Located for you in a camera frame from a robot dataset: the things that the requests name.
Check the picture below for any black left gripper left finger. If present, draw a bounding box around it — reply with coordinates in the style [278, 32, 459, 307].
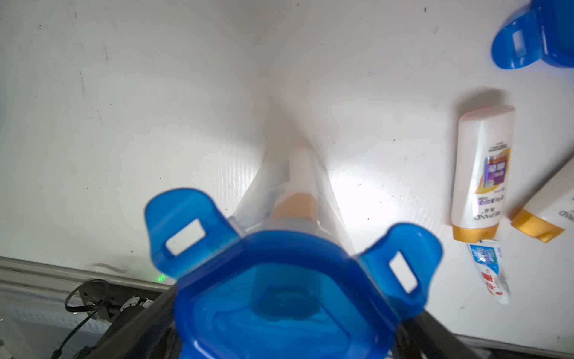
[85, 282, 182, 358]

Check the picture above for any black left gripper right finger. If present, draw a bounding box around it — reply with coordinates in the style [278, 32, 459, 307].
[396, 311, 479, 359]

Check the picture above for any blue lid front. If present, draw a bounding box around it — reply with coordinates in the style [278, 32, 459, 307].
[144, 188, 442, 358]

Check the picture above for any blue lid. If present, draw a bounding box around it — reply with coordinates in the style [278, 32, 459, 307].
[491, 1, 573, 70]
[144, 188, 442, 358]

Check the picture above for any toothpaste tube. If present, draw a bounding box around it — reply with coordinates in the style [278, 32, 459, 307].
[467, 239, 511, 305]

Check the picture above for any white shampoo bottle gold cap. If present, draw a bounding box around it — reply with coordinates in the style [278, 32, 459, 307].
[510, 154, 574, 244]

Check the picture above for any white bottle purple label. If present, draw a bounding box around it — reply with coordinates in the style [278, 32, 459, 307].
[451, 106, 516, 243]

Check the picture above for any blue lid upper left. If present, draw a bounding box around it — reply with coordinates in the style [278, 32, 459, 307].
[491, 1, 573, 70]

